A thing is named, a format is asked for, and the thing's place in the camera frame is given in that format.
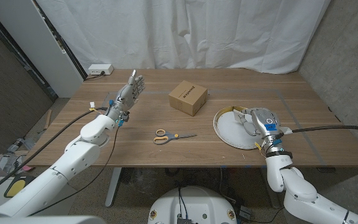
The grey tape strip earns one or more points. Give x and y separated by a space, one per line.
313 147

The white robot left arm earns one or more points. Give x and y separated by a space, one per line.
73 161

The white paper plate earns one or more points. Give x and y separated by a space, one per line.
228 130

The white power strip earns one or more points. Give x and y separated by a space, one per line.
101 69

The yellow black pedal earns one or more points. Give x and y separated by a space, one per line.
15 186

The orange grey scissors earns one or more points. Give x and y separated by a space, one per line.
166 137

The grey table leg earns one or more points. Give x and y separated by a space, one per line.
113 186

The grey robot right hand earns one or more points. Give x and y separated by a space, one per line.
267 124

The white cloth curtain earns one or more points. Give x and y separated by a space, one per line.
197 31

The grey handheld tool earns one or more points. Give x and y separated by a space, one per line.
19 144

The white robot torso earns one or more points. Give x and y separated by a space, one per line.
194 202

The white cabinet panel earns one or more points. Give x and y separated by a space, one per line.
26 37

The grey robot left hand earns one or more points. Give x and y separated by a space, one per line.
124 99

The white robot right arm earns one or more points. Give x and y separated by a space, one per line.
300 189

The grey power adapter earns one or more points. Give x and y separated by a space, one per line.
245 213

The brown cardboard packing box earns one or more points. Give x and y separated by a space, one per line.
186 96

